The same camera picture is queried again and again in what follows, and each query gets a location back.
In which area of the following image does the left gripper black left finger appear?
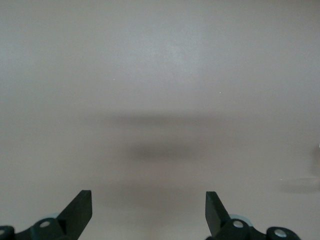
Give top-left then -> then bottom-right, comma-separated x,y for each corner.
0,189 -> 93,240

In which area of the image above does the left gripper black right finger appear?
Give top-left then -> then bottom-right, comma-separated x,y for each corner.
205,191 -> 300,240

